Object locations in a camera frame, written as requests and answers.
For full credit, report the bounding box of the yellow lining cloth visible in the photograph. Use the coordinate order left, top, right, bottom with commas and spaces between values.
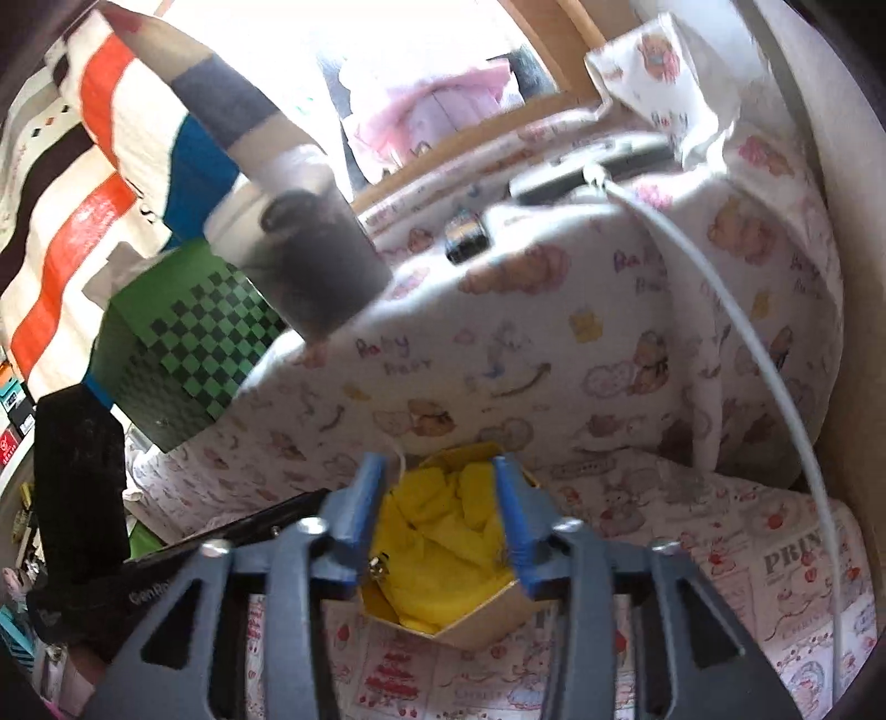
374, 460, 517, 632

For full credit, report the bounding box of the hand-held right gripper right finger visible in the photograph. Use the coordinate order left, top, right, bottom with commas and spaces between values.
491, 453, 804, 720

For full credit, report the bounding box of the small lighter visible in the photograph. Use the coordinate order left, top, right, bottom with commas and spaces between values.
445, 211, 489, 265

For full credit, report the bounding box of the gold hexagonal jewelry box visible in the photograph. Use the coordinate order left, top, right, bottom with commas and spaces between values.
360, 441, 555, 652

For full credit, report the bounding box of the white power bank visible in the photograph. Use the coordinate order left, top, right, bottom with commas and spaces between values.
508, 135, 676, 207

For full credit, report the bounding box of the white tissue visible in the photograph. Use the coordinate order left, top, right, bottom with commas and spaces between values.
86, 242, 160, 293

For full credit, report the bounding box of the dark hanging cloth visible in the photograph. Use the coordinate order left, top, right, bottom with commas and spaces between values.
508, 42, 558, 98

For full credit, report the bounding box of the red printed bed sheet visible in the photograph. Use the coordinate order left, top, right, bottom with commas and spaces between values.
131, 471, 880, 720

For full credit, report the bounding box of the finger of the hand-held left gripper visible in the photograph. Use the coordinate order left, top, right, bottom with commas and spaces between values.
128, 488, 334, 558

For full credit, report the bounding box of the green checkered tissue box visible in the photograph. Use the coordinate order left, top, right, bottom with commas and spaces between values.
86, 239, 292, 454

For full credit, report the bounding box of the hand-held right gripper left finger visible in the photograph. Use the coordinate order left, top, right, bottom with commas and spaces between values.
83, 453, 389, 720

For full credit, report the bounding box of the wooden window frame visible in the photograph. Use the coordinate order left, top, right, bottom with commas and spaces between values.
349, 0, 610, 209

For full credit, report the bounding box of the bear printed cover cloth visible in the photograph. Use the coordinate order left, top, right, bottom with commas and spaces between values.
131, 14, 846, 548

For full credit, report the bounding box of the pink garment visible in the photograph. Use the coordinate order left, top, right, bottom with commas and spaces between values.
342, 59, 527, 188

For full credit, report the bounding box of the cluttered shelf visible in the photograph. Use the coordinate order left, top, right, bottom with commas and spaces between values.
0, 346, 43, 624

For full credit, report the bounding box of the grey translucent plastic jar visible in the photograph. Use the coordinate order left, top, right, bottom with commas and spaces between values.
208, 145, 394, 343

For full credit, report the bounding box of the white charging cable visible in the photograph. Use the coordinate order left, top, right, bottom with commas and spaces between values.
583, 162, 846, 707

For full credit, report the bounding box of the striped curtain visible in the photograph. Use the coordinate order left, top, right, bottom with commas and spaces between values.
0, 0, 326, 403

